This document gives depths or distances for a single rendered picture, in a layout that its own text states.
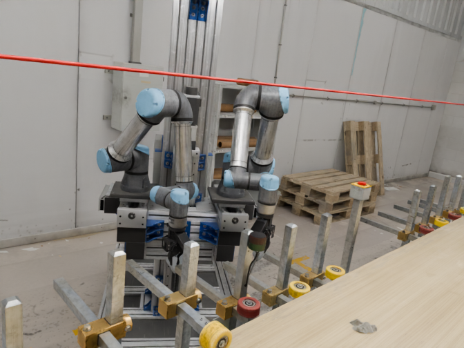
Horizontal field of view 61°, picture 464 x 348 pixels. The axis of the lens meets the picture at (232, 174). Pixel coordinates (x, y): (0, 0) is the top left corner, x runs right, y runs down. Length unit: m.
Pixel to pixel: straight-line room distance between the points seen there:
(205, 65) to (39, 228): 2.41
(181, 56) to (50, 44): 1.75
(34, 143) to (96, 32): 1.09
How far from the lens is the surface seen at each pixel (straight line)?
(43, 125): 3.68
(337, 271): 1.76
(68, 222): 3.99
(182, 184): 1.73
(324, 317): 1.44
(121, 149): 1.82
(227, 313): 1.46
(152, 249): 2.10
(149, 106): 1.60
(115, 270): 1.09
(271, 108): 1.77
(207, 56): 2.11
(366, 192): 1.96
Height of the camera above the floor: 1.66
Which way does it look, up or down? 14 degrees down
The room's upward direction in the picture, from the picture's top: 7 degrees clockwise
